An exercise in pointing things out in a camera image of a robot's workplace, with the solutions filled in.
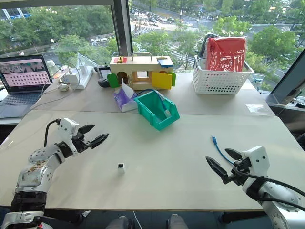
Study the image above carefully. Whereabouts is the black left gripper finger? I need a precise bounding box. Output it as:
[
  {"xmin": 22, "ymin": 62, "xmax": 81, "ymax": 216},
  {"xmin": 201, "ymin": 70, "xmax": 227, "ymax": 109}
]
[
  {"xmin": 78, "ymin": 124, "xmax": 96, "ymax": 137},
  {"xmin": 90, "ymin": 133, "xmax": 110, "ymax": 150}
]

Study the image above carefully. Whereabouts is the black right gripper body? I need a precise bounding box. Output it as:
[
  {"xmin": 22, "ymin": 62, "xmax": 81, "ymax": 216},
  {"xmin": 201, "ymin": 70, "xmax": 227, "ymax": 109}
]
[{"xmin": 227, "ymin": 157, "xmax": 252, "ymax": 186}]

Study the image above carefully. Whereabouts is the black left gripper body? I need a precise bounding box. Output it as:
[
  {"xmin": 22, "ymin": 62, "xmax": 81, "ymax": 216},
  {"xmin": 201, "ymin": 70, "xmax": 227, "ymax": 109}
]
[{"xmin": 71, "ymin": 135, "xmax": 92, "ymax": 153}]

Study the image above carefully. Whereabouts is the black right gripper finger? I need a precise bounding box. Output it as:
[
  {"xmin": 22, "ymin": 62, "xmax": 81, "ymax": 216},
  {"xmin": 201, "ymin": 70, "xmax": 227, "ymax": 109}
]
[
  {"xmin": 224, "ymin": 148, "xmax": 244, "ymax": 160},
  {"xmin": 205, "ymin": 156, "xmax": 230, "ymax": 185}
]

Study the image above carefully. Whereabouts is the purple tissue pack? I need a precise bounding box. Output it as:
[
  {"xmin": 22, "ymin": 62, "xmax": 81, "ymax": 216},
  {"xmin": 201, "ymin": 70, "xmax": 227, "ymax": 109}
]
[{"xmin": 113, "ymin": 78, "xmax": 139, "ymax": 113}]

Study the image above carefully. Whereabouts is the white power strip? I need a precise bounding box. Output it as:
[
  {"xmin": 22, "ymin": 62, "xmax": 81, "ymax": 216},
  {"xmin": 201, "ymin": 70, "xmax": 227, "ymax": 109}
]
[{"xmin": 61, "ymin": 65, "xmax": 94, "ymax": 90}]

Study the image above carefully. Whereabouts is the clear plastic bag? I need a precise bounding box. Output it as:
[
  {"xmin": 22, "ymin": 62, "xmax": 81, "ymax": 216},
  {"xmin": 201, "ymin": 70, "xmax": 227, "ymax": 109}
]
[{"xmin": 245, "ymin": 104, "xmax": 271, "ymax": 114}]

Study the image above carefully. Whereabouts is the white charger block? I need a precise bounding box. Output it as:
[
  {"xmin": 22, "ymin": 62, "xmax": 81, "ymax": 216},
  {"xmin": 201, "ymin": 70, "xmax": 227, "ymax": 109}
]
[{"xmin": 65, "ymin": 73, "xmax": 80, "ymax": 85}]

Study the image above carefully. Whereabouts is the black controller with screen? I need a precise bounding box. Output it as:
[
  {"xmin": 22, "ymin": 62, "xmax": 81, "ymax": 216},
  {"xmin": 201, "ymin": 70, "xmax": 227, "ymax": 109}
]
[{"xmin": 96, "ymin": 66, "xmax": 112, "ymax": 80}]

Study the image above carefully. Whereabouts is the green plastic parts bin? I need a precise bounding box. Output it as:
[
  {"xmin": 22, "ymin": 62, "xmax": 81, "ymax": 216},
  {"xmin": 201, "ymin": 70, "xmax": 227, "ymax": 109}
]
[{"xmin": 134, "ymin": 90, "xmax": 181, "ymax": 131}]

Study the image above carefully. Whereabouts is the clear triangular plastic stand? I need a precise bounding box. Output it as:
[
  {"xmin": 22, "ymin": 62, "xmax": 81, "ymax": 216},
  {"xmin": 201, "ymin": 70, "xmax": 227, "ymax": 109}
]
[{"xmin": 76, "ymin": 52, "xmax": 96, "ymax": 71}]

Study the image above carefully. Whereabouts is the white paper cup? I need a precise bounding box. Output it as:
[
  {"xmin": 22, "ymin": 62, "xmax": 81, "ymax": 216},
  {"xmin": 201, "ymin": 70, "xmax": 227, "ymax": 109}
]
[{"xmin": 46, "ymin": 60, "xmax": 59, "ymax": 77}]

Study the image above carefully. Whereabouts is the white perforated plastic basket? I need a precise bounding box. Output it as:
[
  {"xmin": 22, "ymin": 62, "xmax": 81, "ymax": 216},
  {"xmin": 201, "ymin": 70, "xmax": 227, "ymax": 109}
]
[{"xmin": 192, "ymin": 54, "xmax": 254, "ymax": 95}]

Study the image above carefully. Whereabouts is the grey laptop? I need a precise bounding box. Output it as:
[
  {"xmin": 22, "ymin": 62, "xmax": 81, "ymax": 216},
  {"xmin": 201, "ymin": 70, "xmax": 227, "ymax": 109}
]
[{"xmin": 0, "ymin": 54, "xmax": 53, "ymax": 119}]

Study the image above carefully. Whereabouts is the wooden lock box toy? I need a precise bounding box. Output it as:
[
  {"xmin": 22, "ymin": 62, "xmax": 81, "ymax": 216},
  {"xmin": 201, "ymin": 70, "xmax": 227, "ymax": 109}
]
[{"xmin": 107, "ymin": 52, "xmax": 177, "ymax": 91}]

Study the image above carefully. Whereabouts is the black monitor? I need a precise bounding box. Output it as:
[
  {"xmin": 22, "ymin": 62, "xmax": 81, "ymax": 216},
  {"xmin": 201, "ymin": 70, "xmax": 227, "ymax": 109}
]
[{"xmin": 265, "ymin": 51, "xmax": 305, "ymax": 108}]

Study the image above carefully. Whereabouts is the red plastic-wrapped bag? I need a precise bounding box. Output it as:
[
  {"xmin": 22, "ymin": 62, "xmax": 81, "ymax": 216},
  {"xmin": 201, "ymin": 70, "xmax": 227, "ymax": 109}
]
[{"xmin": 205, "ymin": 36, "xmax": 247, "ymax": 72}]

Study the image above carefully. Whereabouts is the dark window pillar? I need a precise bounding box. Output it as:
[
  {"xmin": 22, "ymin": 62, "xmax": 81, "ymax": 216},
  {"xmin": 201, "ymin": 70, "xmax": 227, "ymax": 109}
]
[{"xmin": 111, "ymin": 0, "xmax": 133, "ymax": 58}]

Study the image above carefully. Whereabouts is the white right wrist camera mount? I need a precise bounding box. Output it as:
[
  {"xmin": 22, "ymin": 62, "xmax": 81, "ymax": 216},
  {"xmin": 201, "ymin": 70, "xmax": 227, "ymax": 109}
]
[{"xmin": 241, "ymin": 146, "xmax": 270, "ymax": 191}]

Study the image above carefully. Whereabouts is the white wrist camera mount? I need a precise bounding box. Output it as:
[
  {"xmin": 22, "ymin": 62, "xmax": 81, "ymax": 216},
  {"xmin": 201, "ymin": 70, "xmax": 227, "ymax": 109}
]
[
  {"xmin": 58, "ymin": 117, "xmax": 81, "ymax": 153},
  {"xmin": 241, "ymin": 146, "xmax": 270, "ymax": 191}
]

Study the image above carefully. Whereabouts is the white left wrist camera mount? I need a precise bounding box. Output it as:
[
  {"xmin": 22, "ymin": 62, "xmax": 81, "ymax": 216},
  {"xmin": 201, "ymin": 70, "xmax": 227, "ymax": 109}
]
[{"xmin": 58, "ymin": 117, "xmax": 81, "ymax": 153}]

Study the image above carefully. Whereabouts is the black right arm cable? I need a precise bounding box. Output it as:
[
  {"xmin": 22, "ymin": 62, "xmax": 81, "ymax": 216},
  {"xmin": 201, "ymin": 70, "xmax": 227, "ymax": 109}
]
[{"xmin": 234, "ymin": 170, "xmax": 305, "ymax": 206}]

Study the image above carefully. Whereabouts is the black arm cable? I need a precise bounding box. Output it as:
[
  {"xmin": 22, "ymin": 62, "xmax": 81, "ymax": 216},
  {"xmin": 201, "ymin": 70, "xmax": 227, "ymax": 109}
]
[
  {"xmin": 234, "ymin": 170, "xmax": 305, "ymax": 206},
  {"xmin": 44, "ymin": 118, "xmax": 61, "ymax": 147}
]

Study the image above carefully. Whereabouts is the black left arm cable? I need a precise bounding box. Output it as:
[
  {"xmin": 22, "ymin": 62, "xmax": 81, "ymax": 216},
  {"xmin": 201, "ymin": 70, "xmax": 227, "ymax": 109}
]
[{"xmin": 44, "ymin": 118, "xmax": 61, "ymax": 147}]

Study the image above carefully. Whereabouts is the white charger cable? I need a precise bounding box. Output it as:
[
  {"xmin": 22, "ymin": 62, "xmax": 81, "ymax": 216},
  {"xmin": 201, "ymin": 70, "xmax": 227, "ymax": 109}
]
[{"xmin": 30, "ymin": 68, "xmax": 81, "ymax": 112}]

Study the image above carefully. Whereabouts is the thin white cable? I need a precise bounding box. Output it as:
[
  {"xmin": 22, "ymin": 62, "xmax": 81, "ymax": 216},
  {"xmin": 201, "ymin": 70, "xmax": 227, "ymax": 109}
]
[{"xmin": 132, "ymin": 210, "xmax": 140, "ymax": 229}]

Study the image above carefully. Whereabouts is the black strap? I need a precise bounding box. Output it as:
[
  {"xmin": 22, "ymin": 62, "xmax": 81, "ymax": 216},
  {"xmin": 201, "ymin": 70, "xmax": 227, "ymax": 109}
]
[{"xmin": 197, "ymin": 33, "xmax": 210, "ymax": 58}]

